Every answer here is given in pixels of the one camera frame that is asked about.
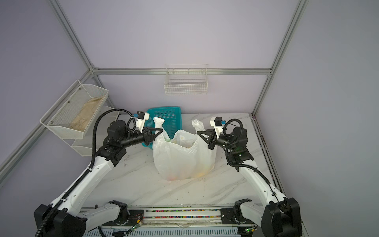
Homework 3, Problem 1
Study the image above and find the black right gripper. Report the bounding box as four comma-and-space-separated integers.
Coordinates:
196, 130, 235, 152

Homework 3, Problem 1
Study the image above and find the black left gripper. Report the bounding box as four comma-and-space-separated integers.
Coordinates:
120, 126, 163, 149

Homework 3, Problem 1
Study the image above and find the white lemon print plastic bag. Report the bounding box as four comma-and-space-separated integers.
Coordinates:
153, 129, 217, 181

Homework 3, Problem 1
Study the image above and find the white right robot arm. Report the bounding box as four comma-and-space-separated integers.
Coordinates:
197, 126, 303, 237

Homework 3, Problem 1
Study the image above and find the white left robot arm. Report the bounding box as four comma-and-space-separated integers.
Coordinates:
34, 120, 163, 237

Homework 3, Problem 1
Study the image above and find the teal plastic fruit basket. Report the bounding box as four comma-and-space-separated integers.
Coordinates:
145, 106, 182, 139

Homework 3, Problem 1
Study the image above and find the white mesh lower shelf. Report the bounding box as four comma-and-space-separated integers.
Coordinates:
70, 106, 120, 157

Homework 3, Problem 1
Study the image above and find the white mesh shelf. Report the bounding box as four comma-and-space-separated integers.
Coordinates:
70, 106, 120, 157
39, 81, 109, 140

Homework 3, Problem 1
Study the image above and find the beige cloth in shelf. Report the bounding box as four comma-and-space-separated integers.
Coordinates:
70, 96, 104, 132

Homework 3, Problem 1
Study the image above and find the white mesh upper shelf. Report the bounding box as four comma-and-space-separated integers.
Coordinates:
39, 81, 109, 140

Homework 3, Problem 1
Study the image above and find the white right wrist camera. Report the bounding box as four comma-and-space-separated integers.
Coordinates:
210, 117, 226, 138

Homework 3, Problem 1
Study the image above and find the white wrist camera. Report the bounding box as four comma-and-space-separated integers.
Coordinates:
210, 117, 226, 138
134, 111, 150, 133

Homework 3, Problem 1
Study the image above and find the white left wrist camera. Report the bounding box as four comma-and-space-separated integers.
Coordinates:
134, 111, 150, 133

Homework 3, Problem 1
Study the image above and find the black left corrugated cable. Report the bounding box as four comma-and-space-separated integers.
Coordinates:
35, 108, 140, 237

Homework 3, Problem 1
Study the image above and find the white wire wall basket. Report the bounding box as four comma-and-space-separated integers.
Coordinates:
164, 64, 208, 96

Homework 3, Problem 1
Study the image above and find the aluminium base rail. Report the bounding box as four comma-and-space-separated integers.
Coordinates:
54, 206, 309, 237

